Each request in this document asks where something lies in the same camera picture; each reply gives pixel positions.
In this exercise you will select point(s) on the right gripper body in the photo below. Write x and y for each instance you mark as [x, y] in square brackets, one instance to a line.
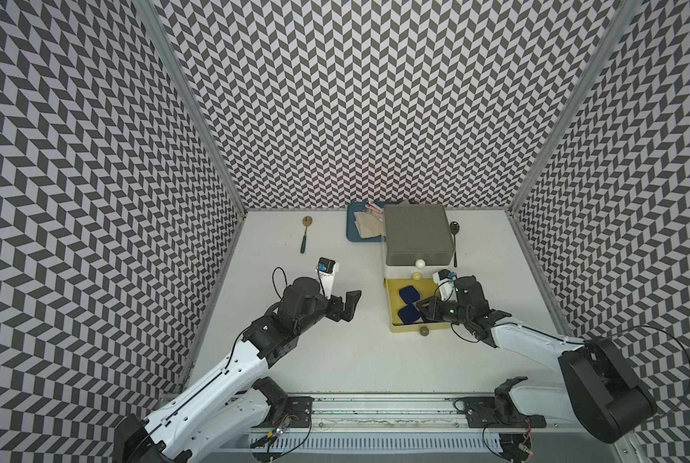
[451, 311]

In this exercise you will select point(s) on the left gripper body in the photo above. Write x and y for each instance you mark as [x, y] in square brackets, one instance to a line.
[333, 311]

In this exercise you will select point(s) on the navy brooch box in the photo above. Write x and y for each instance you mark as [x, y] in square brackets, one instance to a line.
[409, 315]
[409, 295]

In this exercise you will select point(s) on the three-drawer storage cabinet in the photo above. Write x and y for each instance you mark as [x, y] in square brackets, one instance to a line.
[416, 243]

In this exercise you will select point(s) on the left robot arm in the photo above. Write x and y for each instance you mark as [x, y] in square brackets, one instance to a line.
[238, 393]

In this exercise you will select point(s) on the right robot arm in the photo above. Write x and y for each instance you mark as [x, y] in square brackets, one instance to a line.
[598, 389]

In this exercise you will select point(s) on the blue tray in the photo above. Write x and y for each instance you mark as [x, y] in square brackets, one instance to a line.
[351, 231]

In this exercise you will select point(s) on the beige folded napkin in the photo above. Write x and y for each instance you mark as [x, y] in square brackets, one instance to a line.
[368, 225]

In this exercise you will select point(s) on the black spoon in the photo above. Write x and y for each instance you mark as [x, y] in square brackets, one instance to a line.
[454, 228]

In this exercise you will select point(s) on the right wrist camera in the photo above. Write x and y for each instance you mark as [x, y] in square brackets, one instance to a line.
[445, 282]

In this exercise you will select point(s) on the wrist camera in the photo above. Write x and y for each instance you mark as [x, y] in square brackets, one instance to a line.
[326, 271]
[445, 282]

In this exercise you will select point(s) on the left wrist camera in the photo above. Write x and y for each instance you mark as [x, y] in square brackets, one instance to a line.
[326, 271]

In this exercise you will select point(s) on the aluminium front rail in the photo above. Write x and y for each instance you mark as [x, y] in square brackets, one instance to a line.
[380, 405]

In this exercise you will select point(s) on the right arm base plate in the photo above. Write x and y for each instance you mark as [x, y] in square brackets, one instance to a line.
[495, 413]

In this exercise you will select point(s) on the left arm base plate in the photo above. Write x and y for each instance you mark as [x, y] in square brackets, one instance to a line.
[298, 409]

